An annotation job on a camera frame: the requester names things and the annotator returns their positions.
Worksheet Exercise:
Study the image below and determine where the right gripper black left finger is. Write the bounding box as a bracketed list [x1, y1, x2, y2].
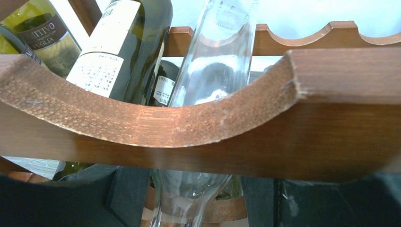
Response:
[0, 164, 150, 227]

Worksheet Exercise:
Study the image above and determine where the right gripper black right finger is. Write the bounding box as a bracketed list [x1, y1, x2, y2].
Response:
[242, 173, 401, 227]

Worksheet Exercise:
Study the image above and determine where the brown wooden wine rack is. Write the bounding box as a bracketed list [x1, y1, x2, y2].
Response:
[0, 0, 401, 227]

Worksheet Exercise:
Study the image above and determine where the dark wine bottle front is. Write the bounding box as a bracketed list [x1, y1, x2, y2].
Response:
[148, 60, 180, 107]

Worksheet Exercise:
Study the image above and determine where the dark wine bottle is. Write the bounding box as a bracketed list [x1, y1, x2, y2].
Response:
[0, 25, 48, 69]
[148, 60, 180, 107]
[0, 0, 81, 78]
[67, 0, 173, 105]

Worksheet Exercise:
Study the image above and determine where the dark wine bottle back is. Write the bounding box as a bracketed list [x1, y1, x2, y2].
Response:
[0, 25, 48, 69]

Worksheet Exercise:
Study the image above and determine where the tall slim clear bottle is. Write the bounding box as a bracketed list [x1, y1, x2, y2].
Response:
[151, 0, 258, 227]

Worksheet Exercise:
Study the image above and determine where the brown bottle gold cap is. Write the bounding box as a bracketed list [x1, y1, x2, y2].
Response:
[52, 161, 93, 181]

